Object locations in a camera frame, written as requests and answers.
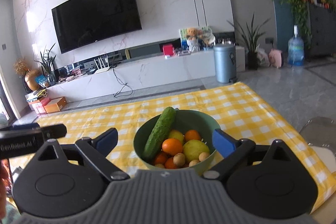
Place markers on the blue water jug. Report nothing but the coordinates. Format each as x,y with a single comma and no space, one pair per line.
296,53

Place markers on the orange tangerine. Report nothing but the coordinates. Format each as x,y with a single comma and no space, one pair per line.
160,158
172,146
192,135
169,164

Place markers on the green cucumber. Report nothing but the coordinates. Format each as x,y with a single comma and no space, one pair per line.
159,133

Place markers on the brown longan small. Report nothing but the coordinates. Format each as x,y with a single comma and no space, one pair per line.
193,163

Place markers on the brown vase dried flowers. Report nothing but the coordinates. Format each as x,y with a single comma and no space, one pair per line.
29,75

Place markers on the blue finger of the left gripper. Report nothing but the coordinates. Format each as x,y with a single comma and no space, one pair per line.
54,131
16,127

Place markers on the white plastic bag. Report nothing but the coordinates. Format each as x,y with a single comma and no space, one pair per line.
262,57

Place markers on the pink piglet heater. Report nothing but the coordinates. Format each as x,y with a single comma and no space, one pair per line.
276,58

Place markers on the white wifi router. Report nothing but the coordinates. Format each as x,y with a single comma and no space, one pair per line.
102,64

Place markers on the green colander bowl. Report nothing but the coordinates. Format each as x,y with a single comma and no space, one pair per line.
185,120

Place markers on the yellow-green pear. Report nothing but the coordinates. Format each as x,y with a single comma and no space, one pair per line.
193,148

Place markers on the orange cardboard box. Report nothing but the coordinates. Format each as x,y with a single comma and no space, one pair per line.
55,105

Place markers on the potted long-leaf plant right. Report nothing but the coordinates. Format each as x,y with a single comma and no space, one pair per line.
250,36

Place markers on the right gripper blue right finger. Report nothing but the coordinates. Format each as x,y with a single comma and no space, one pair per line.
234,152

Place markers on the black wall television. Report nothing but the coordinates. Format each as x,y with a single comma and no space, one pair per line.
82,22

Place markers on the white marble tv cabinet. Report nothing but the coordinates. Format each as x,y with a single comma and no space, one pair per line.
140,74

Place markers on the dark grey drawer cabinet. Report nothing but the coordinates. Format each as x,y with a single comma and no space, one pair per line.
322,27

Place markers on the silver pedal trash bin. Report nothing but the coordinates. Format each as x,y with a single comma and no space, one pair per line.
225,63

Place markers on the potted plant on cabinet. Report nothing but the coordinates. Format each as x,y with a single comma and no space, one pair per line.
47,64

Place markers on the teddy bear in basket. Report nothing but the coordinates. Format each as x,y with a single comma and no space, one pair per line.
192,38

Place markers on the red-green apple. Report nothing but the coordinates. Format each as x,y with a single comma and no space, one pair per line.
177,135

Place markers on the stack of books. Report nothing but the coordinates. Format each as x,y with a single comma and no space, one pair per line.
37,100

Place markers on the yellow checkered tablecloth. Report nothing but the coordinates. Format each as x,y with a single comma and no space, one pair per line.
238,110

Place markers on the red box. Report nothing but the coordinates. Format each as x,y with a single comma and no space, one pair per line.
168,50

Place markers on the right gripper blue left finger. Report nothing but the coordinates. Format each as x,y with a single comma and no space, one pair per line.
94,152

